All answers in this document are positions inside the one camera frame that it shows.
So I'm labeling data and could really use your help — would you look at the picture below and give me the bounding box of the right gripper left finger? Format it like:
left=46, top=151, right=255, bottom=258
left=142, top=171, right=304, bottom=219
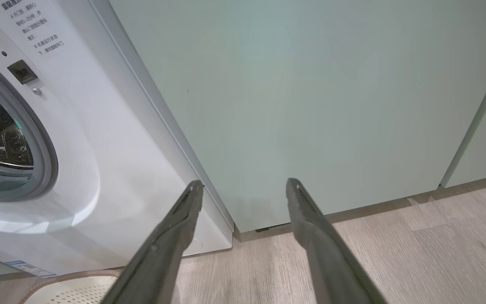
left=100, top=179, right=205, bottom=304

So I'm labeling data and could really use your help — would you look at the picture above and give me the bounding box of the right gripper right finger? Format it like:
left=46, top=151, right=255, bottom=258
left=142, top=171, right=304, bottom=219
left=286, top=177, right=389, bottom=304

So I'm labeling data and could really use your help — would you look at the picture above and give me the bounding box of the white washing machine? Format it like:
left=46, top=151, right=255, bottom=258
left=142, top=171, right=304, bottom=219
left=0, top=0, right=235, bottom=280

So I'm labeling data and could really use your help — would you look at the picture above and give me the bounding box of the cream perforated laundry basket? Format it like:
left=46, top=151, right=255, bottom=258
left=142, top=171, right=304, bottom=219
left=18, top=270, right=124, bottom=304

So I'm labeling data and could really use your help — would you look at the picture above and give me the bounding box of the grey rubber door seal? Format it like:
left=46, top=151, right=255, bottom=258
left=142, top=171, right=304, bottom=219
left=0, top=48, right=59, bottom=203

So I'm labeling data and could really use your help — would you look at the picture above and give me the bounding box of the dark square door latch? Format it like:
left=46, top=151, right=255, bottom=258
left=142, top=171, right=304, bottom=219
left=7, top=59, right=38, bottom=85

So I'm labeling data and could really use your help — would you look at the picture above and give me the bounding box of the round white filter cover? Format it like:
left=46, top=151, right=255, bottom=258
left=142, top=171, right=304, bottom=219
left=182, top=237, right=204, bottom=257

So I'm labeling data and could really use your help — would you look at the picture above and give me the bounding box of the blue energy label sticker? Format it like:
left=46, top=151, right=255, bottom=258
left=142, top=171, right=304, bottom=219
left=5, top=260, right=57, bottom=278

